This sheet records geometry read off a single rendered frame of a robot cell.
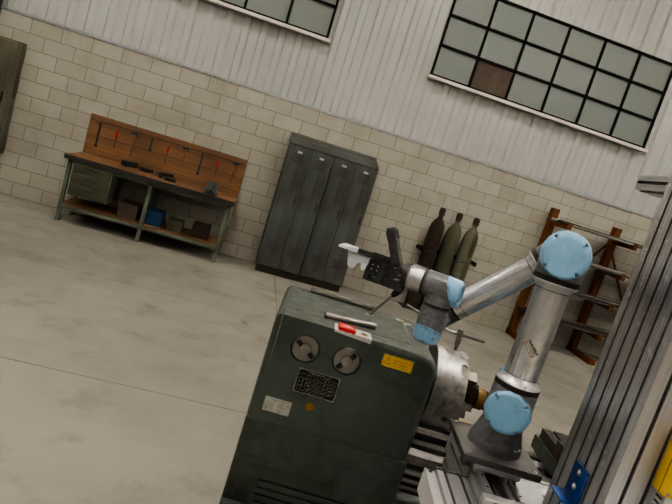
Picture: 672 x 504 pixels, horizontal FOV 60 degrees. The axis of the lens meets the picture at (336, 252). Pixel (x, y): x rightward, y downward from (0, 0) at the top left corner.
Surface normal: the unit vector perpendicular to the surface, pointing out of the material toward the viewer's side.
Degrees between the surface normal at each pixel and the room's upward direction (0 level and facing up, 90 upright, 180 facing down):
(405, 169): 90
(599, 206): 90
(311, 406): 90
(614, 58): 90
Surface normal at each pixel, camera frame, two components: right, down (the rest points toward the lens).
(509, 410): -0.40, 0.16
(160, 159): 0.12, 0.19
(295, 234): -0.18, 0.10
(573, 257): -0.32, -0.09
